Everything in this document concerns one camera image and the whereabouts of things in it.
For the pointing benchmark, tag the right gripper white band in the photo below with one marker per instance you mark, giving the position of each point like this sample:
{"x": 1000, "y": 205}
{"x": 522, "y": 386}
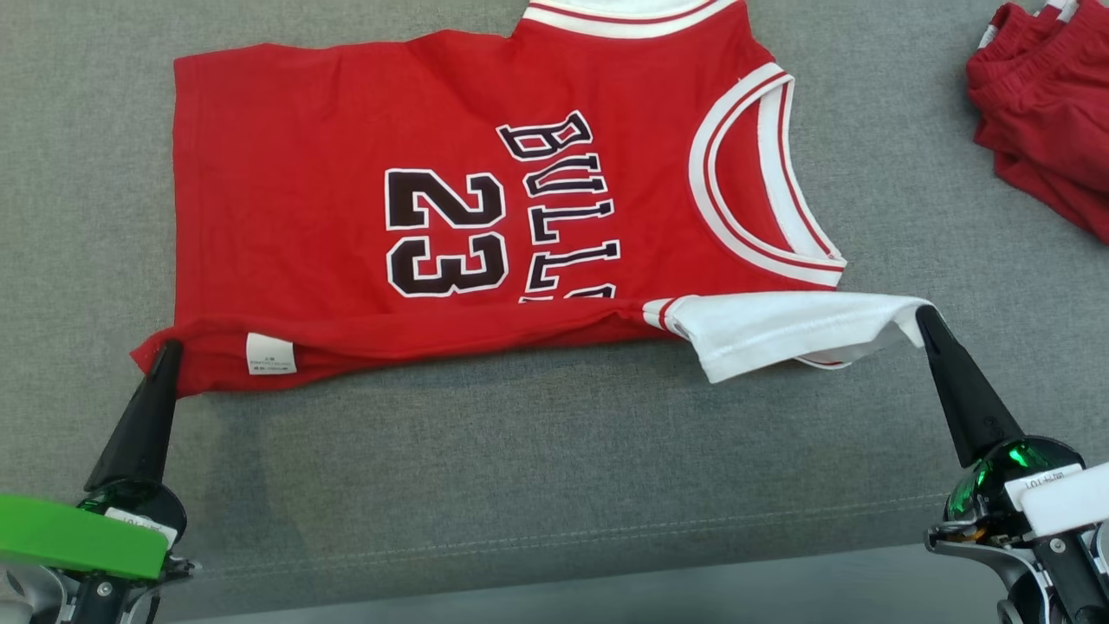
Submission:
{"x": 1057, "y": 503}

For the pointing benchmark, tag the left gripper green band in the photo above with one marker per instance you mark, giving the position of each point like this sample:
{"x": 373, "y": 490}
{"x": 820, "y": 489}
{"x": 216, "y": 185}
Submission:
{"x": 87, "y": 537}

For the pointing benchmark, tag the red shorts with white stripes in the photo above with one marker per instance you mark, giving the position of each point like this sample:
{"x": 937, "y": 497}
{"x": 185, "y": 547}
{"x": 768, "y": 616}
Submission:
{"x": 1048, "y": 113}

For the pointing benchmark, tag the red basketball jersey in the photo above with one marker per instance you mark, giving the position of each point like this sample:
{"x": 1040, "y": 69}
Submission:
{"x": 329, "y": 130}

